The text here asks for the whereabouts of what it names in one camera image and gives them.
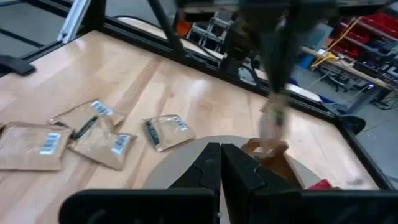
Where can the grey round mat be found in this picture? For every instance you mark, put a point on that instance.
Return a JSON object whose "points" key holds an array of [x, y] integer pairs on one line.
{"points": [[174, 168]]}

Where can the red strawberry tea packet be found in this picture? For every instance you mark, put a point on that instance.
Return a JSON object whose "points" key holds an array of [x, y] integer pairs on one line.
{"points": [[323, 185]]}

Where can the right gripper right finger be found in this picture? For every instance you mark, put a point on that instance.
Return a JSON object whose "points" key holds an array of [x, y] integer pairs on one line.
{"points": [[295, 207]]}

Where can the black frame bracket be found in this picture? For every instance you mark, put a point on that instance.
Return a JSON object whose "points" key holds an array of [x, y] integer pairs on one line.
{"points": [[15, 65]]}

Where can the silver aluminium bar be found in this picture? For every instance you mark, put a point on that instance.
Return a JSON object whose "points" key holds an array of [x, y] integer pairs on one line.
{"points": [[74, 20]]}

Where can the wooden tea box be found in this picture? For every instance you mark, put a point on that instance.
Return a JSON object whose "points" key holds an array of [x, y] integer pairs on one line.
{"points": [[280, 168]]}

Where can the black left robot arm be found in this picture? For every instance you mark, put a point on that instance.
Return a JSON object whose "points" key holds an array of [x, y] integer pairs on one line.
{"points": [[245, 46]]}

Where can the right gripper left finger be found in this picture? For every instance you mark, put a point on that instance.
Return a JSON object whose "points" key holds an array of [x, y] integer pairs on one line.
{"points": [[140, 205]]}

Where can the red storage bins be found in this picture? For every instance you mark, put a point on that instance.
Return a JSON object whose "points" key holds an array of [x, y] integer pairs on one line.
{"points": [[373, 28]]}

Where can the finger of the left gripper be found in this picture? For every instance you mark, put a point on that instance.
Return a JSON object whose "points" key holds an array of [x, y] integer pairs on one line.
{"points": [[289, 59], [273, 59]]}

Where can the wooden workbench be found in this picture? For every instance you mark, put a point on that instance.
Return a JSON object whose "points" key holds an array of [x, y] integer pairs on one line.
{"points": [[357, 70]]}

